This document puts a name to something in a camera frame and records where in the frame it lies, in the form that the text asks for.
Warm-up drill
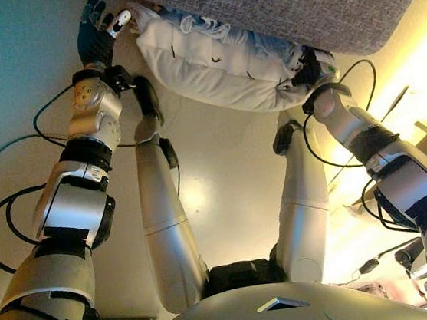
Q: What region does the grey robot torso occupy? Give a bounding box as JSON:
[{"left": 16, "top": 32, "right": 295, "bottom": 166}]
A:
[{"left": 124, "top": 239, "right": 427, "bottom": 320}]

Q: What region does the white fringed cushion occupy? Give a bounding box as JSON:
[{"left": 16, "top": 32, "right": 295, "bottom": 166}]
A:
[{"left": 126, "top": 0, "right": 322, "bottom": 127}]

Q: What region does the silver robot leg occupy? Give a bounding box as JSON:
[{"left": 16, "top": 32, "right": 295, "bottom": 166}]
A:
[
  {"left": 258, "top": 105, "right": 340, "bottom": 289},
  {"left": 126, "top": 70, "right": 214, "bottom": 317}
]

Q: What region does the silver right robot leg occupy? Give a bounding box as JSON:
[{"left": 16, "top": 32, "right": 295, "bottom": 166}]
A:
[{"left": 258, "top": 105, "right": 340, "bottom": 289}]

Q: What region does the silver left robot leg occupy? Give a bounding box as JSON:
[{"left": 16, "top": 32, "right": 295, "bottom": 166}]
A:
[{"left": 126, "top": 70, "right": 214, "bottom": 317}]

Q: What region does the grey fabric armchair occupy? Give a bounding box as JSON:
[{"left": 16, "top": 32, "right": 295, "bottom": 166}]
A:
[{"left": 110, "top": 0, "right": 427, "bottom": 84}]

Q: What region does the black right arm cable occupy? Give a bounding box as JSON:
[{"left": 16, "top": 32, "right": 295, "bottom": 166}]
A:
[{"left": 294, "top": 54, "right": 423, "bottom": 244}]

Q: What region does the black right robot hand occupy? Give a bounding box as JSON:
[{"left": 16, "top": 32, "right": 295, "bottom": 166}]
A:
[{"left": 287, "top": 41, "right": 341, "bottom": 90}]

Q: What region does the black power adapter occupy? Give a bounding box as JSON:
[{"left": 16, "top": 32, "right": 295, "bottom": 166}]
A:
[{"left": 358, "top": 259, "right": 381, "bottom": 275}]

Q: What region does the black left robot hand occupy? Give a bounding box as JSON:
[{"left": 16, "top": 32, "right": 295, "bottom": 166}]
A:
[{"left": 71, "top": 0, "right": 138, "bottom": 71}]

